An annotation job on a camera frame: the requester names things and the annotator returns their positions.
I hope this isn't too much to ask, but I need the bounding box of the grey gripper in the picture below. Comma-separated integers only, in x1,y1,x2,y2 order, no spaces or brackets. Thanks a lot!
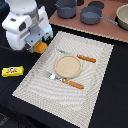
25,27,44,53

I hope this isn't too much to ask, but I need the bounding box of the golden bread loaf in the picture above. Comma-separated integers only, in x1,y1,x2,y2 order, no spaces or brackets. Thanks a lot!
33,42,48,54

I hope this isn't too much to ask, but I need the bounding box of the yellow butter box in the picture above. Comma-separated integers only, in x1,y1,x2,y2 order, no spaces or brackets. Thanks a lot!
2,66,24,77

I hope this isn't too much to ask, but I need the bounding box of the small milk carton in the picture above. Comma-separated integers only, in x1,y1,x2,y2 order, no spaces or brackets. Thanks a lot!
43,31,53,41

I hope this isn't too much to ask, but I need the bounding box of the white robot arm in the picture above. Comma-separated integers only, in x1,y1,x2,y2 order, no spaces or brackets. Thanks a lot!
2,0,53,52

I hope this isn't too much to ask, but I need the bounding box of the grey cooking pot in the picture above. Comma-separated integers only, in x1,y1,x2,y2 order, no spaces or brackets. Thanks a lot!
55,0,77,19

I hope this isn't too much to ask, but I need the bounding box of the round beige plate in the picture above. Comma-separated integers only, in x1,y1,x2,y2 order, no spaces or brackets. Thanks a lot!
55,55,82,78

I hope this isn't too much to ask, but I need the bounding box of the black round burner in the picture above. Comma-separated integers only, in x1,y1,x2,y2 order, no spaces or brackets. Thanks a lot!
88,1,105,9

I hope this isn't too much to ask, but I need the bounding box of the brown wooden board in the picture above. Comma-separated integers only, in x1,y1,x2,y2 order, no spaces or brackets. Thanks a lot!
49,0,128,42

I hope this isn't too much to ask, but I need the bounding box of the woven beige placemat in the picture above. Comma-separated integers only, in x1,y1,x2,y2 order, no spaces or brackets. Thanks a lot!
13,31,113,128

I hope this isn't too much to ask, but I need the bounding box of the cream bowl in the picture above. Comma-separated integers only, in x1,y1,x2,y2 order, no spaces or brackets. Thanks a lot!
116,4,128,30

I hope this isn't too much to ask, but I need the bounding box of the wooden handled fork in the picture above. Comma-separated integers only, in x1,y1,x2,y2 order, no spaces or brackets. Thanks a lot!
43,71,84,89

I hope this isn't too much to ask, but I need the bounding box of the grey saucepan with handle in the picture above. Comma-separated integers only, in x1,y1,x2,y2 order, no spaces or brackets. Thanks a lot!
80,6,117,25

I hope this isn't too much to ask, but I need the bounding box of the wooden handled knife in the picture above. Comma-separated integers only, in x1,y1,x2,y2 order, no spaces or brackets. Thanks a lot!
56,49,96,63

